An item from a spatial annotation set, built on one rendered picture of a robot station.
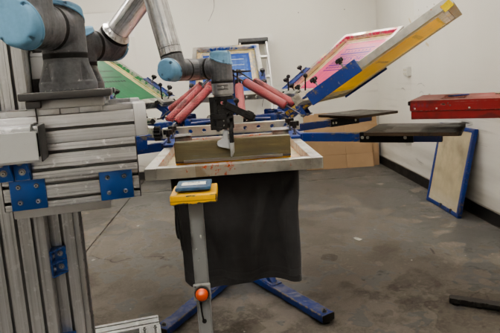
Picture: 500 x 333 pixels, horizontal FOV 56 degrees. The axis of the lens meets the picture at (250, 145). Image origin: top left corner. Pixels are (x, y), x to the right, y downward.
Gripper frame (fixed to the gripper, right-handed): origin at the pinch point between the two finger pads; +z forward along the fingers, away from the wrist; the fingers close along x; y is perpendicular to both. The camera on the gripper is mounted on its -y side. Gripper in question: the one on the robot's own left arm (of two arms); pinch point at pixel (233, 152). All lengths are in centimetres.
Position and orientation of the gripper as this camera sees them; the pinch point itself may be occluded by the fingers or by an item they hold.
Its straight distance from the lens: 166.1
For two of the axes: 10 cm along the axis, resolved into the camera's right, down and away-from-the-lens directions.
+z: 0.6, 9.9, 1.4
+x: 0.5, 1.4, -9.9
